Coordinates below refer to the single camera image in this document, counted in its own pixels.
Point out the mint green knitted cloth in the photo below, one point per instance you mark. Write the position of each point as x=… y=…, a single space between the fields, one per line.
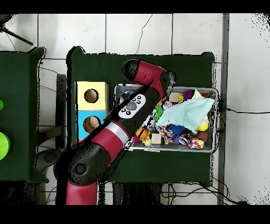
x=185 y=114

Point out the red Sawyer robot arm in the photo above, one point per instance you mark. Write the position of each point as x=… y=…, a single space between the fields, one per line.
x=109 y=139

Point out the wooden box with three holes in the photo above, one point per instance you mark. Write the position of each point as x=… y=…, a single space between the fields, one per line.
x=99 y=105

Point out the black and white soccer ball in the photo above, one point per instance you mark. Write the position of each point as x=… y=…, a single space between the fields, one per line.
x=150 y=122

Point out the small orange basketball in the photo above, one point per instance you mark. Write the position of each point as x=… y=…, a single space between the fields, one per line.
x=142 y=134

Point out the yellow duck plush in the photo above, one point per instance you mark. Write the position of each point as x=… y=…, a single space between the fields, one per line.
x=147 y=141

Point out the small wooden cube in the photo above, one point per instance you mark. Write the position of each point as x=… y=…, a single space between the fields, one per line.
x=174 y=97
x=156 y=138

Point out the purple spiky ball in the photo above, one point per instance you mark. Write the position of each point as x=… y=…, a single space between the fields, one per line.
x=187 y=94

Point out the cream knitted cloth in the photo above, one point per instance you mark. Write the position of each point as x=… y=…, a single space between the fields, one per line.
x=197 y=95

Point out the dark green side table cloth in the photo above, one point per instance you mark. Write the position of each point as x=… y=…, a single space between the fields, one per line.
x=19 y=95

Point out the small lime green object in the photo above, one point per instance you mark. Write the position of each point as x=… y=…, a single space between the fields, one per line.
x=1 y=105

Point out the large lime green object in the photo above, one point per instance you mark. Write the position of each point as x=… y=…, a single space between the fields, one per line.
x=4 y=145

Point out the black tripod leg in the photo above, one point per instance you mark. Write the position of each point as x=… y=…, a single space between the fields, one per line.
x=19 y=38

